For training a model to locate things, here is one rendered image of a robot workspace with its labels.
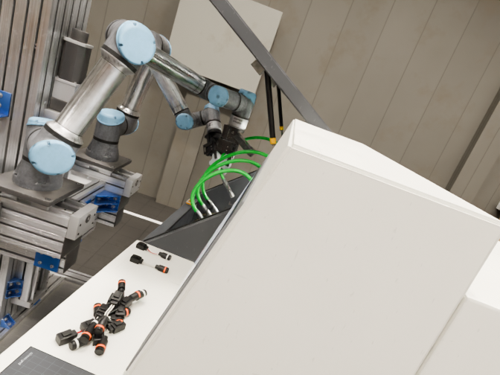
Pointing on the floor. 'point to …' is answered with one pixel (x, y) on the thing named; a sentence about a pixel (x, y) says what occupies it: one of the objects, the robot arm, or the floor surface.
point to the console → (325, 269)
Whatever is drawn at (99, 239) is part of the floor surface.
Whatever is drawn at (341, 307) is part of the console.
